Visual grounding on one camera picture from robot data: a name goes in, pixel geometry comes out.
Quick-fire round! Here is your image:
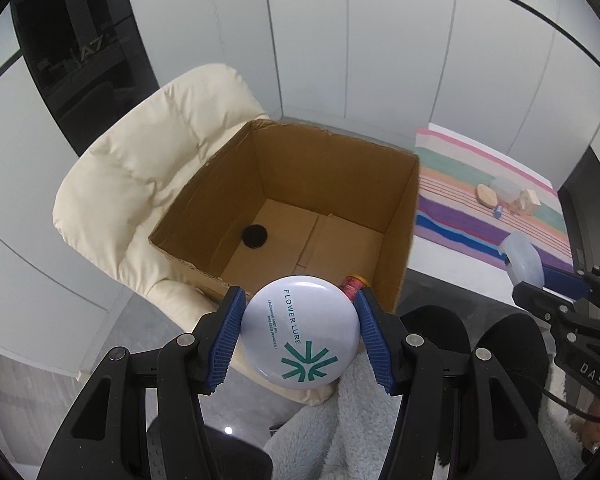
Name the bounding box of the grey fleece garment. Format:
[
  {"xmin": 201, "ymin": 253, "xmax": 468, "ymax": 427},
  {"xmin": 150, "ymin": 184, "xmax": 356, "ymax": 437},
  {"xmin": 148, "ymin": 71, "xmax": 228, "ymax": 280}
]
[{"xmin": 262, "ymin": 350, "xmax": 588, "ymax": 480}]

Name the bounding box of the brown cardboard box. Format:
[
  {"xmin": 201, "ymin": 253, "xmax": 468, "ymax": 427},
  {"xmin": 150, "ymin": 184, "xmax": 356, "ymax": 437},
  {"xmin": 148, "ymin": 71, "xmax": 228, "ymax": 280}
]
[{"xmin": 148, "ymin": 119, "xmax": 421, "ymax": 316}]

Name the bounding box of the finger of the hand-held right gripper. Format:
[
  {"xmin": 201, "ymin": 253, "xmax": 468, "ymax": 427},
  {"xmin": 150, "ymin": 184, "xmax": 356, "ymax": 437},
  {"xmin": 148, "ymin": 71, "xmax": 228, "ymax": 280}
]
[
  {"xmin": 542, "ymin": 264, "xmax": 600, "ymax": 306},
  {"xmin": 511, "ymin": 281, "xmax": 589, "ymax": 332}
]

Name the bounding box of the white table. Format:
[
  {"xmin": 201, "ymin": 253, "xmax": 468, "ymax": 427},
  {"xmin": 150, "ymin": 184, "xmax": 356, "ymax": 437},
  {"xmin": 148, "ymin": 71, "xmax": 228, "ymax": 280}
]
[{"xmin": 405, "ymin": 122, "xmax": 576, "ymax": 311}]

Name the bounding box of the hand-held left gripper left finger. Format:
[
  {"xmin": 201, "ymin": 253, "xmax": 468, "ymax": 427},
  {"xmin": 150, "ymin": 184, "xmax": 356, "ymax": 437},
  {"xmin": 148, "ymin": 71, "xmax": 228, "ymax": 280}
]
[{"xmin": 39, "ymin": 285, "xmax": 248, "ymax": 480}]

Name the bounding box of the small cream carton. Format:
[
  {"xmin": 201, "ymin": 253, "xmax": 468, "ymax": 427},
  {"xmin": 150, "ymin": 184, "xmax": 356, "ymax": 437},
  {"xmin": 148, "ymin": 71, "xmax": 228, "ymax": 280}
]
[{"xmin": 520, "ymin": 189, "xmax": 542, "ymax": 217}]

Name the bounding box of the white round powder compact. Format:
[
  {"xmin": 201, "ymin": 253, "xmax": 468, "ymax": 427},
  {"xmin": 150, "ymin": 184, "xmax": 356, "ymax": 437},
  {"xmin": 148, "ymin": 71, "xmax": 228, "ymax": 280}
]
[{"xmin": 241, "ymin": 274, "xmax": 363, "ymax": 390}]

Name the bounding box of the black cable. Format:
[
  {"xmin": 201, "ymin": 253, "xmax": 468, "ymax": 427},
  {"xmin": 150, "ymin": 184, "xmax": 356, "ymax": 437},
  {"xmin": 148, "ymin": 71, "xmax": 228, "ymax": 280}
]
[{"xmin": 542, "ymin": 385, "xmax": 600, "ymax": 423}]

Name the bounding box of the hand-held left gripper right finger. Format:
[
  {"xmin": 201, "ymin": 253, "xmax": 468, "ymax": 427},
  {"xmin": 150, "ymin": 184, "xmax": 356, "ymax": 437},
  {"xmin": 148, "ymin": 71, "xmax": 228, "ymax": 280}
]
[{"xmin": 352, "ymin": 287, "xmax": 563, "ymax": 480}]

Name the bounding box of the cream padded chair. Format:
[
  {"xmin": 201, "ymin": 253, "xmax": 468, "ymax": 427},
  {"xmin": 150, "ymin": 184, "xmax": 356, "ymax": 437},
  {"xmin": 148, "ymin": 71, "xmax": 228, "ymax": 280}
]
[{"xmin": 52, "ymin": 63, "xmax": 341, "ymax": 406}]

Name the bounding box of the red metal can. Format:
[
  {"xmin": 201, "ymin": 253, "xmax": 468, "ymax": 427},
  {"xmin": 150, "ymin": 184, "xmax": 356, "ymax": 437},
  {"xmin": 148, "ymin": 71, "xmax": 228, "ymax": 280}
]
[{"xmin": 341, "ymin": 274, "xmax": 372, "ymax": 303}]

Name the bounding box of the person's right hand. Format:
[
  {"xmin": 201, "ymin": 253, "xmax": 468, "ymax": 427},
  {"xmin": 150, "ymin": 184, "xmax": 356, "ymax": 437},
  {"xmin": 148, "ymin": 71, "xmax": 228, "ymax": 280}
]
[{"xmin": 577, "ymin": 405, "xmax": 600, "ymax": 461}]

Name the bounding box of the black round lid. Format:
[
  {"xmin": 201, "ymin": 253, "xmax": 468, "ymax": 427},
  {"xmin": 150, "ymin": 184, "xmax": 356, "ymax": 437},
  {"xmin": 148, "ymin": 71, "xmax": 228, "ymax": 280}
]
[{"xmin": 242, "ymin": 225, "xmax": 268, "ymax": 249}]

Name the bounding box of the striped colourful cloth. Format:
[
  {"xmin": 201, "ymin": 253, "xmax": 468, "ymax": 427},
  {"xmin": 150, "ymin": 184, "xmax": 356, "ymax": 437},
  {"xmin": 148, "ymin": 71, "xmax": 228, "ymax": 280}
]
[{"xmin": 412, "ymin": 127, "xmax": 573, "ymax": 273}]

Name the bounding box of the translucent plastic container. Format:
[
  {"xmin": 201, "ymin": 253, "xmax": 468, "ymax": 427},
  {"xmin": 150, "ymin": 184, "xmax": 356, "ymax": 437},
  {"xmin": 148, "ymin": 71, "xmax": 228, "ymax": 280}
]
[{"xmin": 490, "ymin": 177, "xmax": 523, "ymax": 202}]

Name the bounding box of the dark glass cabinet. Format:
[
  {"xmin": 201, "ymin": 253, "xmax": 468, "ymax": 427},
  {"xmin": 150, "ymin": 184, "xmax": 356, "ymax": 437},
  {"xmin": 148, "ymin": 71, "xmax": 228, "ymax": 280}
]
[{"xmin": 10, "ymin": 0, "xmax": 161, "ymax": 156}]

